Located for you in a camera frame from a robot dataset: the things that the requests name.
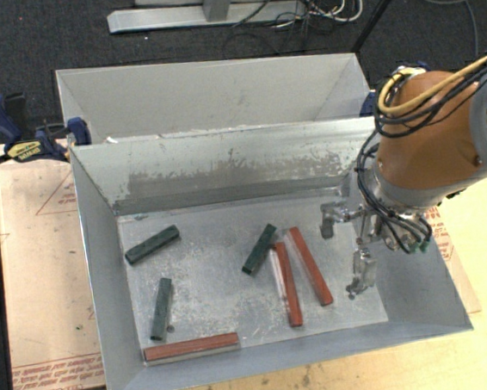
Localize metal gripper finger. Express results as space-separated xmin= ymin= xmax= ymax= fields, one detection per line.
xmin=341 ymin=247 xmax=381 ymax=302
xmin=317 ymin=198 xmax=365 ymax=240

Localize grey metal bin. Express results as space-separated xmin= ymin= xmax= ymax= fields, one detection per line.
xmin=55 ymin=28 xmax=478 ymax=390

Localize red-brown flat block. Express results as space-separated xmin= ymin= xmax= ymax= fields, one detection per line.
xmin=272 ymin=239 xmax=305 ymax=331
xmin=141 ymin=331 xmax=243 ymax=367
xmin=286 ymin=223 xmax=336 ymax=311

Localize dark green flat block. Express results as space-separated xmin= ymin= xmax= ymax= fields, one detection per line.
xmin=237 ymin=222 xmax=283 ymax=278
xmin=144 ymin=276 xmax=179 ymax=344
xmin=121 ymin=223 xmax=185 ymax=267

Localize brown cardboard board red print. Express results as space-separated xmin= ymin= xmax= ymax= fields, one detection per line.
xmin=0 ymin=95 xmax=487 ymax=390

